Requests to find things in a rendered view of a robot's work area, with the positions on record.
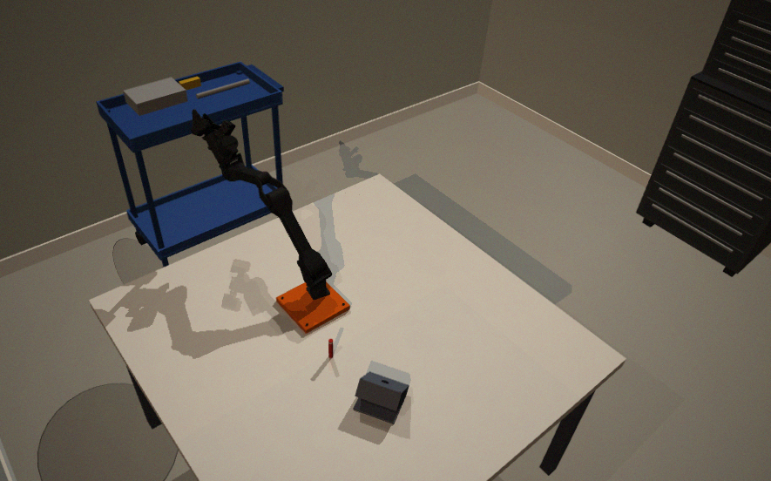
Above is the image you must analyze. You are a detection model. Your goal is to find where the dark grey sloped panel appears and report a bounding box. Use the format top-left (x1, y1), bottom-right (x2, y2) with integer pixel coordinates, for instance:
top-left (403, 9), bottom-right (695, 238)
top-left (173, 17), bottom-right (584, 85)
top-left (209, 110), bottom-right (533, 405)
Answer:
top-left (353, 372), bottom-right (409, 424)

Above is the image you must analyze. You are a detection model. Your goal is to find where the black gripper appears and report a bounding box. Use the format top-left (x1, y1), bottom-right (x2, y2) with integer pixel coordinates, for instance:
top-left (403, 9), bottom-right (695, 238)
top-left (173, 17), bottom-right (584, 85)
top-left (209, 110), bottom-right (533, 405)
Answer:
top-left (191, 109), bottom-right (221, 152)

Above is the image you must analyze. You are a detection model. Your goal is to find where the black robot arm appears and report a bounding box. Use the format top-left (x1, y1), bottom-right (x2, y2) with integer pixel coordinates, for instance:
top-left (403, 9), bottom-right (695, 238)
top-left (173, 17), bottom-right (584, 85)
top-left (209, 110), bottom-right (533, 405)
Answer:
top-left (213, 120), bottom-right (332, 300)

